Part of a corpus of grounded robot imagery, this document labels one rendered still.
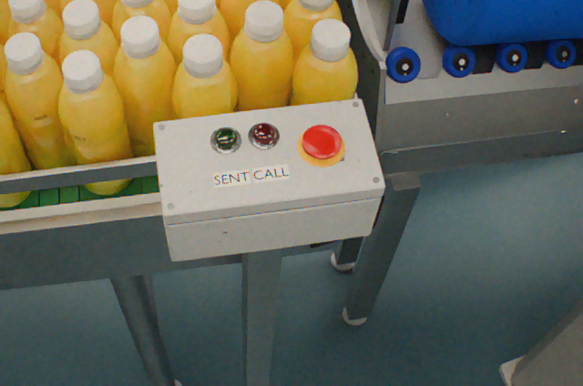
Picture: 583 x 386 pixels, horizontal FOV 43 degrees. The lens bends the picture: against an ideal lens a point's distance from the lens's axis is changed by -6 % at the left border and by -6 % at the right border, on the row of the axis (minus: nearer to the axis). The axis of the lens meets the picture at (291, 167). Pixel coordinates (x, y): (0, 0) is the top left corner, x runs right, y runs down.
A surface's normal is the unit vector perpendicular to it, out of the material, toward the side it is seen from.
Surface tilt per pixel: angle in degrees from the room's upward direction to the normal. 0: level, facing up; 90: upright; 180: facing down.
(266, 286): 90
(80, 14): 0
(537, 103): 71
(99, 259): 90
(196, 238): 90
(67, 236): 90
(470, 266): 0
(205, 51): 0
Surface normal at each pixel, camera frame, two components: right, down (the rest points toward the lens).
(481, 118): 0.18, 0.62
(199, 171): 0.06, -0.52
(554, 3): 0.18, 0.79
